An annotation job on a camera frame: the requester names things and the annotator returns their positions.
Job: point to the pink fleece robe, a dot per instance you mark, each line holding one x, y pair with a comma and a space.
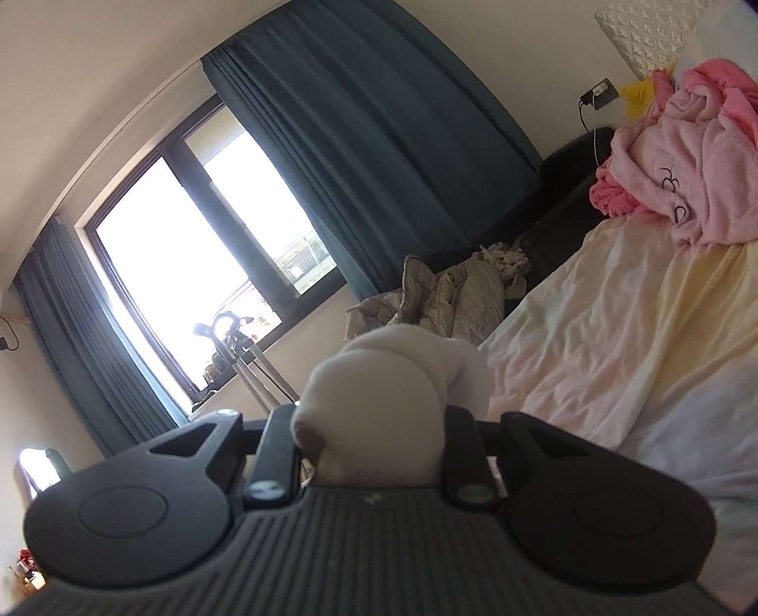
699, 166

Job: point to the patterned light cloth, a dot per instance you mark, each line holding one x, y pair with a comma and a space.
503, 257

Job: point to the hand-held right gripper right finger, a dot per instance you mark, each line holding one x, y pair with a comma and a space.
465, 456

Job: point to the pastel bed sheet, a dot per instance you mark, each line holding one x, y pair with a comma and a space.
622, 355

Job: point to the white quilted headboard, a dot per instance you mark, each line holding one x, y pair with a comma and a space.
645, 32

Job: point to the group of red trinkets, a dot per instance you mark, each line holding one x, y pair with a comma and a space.
29, 568

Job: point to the wall socket with plug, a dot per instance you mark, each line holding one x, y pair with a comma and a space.
7, 339

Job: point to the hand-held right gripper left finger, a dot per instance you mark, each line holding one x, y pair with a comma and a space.
278, 453

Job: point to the yellow plush toy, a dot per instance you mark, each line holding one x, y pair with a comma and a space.
642, 95

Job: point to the black leather sofa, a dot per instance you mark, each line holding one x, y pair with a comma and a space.
551, 207

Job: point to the dark framed window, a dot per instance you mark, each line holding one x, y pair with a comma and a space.
189, 254

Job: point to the silver pole stand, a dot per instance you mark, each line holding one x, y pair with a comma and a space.
237, 343

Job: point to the white fleece sweatpants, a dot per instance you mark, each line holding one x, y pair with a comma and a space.
379, 403

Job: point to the beige puffer jacket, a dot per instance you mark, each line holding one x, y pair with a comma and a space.
438, 296

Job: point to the blue curtain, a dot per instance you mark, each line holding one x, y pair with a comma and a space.
89, 355
379, 130

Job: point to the wall socket with charger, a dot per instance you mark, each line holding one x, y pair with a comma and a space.
603, 93

